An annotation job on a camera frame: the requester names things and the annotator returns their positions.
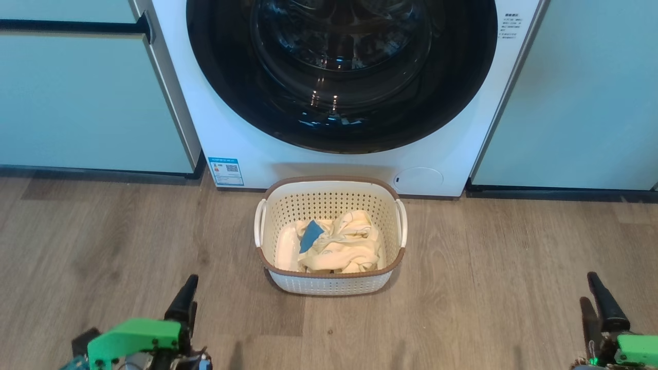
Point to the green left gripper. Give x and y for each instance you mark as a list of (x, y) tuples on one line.
[(133, 334)]

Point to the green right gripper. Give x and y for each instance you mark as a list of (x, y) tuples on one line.
[(637, 349)]

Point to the blue garment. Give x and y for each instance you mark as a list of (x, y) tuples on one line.
[(310, 235)]

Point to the pale yellow printed garment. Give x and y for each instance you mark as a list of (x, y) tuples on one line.
[(349, 246)]

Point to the round black glass washer door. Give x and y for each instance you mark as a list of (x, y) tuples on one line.
[(231, 77)]

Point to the white front-load washing machine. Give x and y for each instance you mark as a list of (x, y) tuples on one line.
[(452, 128)]

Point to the dark cabinet kickboard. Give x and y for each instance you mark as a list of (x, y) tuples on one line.
[(565, 192), (92, 173)]

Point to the blue energy label sticker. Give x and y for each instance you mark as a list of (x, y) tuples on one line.
[(226, 172)]

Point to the cream perforated laundry basket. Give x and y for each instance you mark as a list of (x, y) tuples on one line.
[(329, 198)]

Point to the pale green cabinet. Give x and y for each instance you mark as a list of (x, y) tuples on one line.
[(581, 103), (77, 103)]

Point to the round white drain filter cover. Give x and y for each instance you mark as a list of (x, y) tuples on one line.
[(419, 181)]

